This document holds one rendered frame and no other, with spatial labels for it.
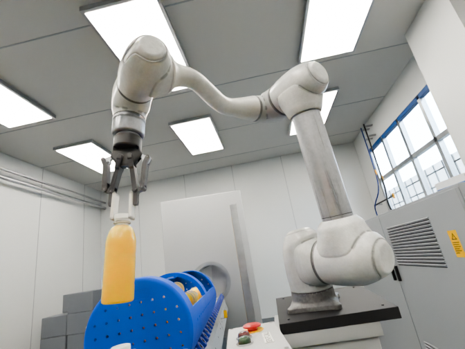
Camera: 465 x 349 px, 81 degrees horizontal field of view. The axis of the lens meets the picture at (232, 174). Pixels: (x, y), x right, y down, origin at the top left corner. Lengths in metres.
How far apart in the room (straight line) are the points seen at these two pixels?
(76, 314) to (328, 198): 4.27
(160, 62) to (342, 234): 0.69
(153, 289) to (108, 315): 0.13
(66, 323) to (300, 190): 4.70
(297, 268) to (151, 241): 5.60
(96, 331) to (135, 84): 0.64
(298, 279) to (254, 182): 5.16
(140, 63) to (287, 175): 5.62
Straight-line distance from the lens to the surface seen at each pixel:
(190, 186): 6.37
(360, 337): 1.02
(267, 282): 5.91
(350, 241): 0.89
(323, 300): 1.06
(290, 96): 0.99
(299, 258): 1.02
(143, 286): 0.83
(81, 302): 4.73
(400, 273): 2.73
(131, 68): 0.72
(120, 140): 0.79
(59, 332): 4.97
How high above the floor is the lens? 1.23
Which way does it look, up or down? 18 degrees up
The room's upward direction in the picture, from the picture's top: 9 degrees counter-clockwise
